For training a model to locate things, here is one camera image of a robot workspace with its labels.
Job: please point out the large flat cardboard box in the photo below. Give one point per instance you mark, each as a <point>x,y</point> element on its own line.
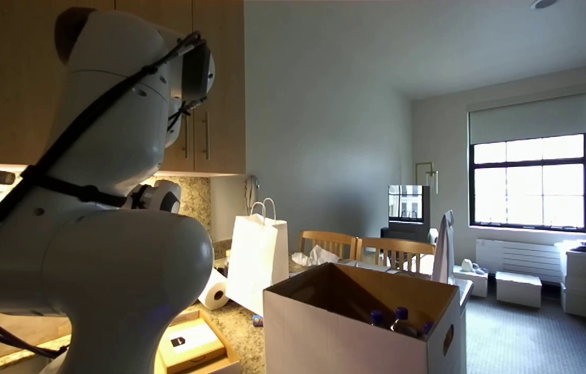
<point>218,365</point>

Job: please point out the hanging white cloth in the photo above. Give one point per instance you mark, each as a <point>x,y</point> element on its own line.
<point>442,250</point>

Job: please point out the cardboard package white label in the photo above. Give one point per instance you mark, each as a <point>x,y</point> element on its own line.
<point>192,344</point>

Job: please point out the crumpled white plastic bag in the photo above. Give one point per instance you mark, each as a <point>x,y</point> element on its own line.
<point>314,257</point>

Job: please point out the white paper shopping bag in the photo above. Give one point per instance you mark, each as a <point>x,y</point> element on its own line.
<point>254,267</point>

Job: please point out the flat screen monitor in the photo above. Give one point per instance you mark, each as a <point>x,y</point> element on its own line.
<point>406,202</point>

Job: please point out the black framed window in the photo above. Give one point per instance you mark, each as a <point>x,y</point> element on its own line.
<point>531,183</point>

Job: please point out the large open cardboard box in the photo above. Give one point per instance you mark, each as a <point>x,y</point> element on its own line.
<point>334,340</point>

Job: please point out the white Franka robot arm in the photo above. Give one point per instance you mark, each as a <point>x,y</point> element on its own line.
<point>97,271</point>

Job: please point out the wooden upper cabinets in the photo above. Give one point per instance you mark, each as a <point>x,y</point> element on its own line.
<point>223,70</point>

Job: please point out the white roller blind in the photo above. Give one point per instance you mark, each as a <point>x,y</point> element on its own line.
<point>531,118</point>

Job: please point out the white cube ottoman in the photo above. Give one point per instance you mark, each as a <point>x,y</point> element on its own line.
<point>518,289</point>

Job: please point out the small white storage box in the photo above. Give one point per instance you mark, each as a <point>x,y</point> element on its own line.
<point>472,281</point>

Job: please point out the clear bottle blue cap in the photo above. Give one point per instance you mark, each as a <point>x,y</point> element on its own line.
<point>376,318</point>
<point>402,322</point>

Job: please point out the white paper towel roll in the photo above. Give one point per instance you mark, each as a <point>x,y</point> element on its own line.
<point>215,293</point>

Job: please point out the dark monitor stand cabinet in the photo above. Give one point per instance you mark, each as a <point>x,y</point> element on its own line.
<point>406,234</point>

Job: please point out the white wall radiator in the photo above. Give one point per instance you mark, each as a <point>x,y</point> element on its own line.
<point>518,260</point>

